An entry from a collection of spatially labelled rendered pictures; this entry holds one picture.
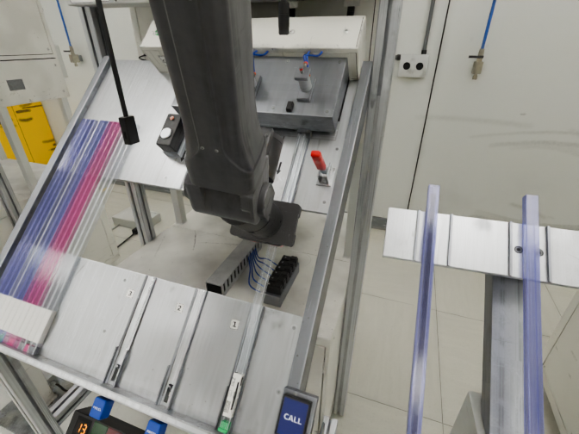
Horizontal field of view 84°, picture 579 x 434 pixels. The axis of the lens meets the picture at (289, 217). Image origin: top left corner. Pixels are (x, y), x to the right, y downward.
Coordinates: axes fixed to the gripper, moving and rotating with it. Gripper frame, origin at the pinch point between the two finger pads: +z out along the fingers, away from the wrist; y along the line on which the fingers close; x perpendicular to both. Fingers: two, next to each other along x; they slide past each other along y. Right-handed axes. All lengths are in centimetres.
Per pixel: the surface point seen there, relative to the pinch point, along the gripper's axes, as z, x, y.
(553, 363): 94, 19, -88
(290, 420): -8.2, 26.0, -9.9
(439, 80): 124, -117, -37
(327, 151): 2.1, -16.7, -5.2
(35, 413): 20, 57, 60
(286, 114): -3.0, -20.7, 2.7
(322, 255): -1.8, 3.1, -8.7
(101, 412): -5.1, 35.7, 21.3
